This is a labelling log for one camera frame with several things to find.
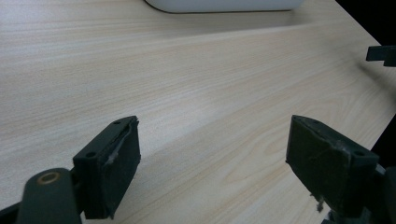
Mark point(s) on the white tray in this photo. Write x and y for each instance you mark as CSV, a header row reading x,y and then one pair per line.
x,y
224,5

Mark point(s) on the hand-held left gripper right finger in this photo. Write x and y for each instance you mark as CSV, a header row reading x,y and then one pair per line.
x,y
327,168

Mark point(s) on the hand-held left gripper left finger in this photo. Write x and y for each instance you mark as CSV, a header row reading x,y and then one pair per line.
x,y
106,168

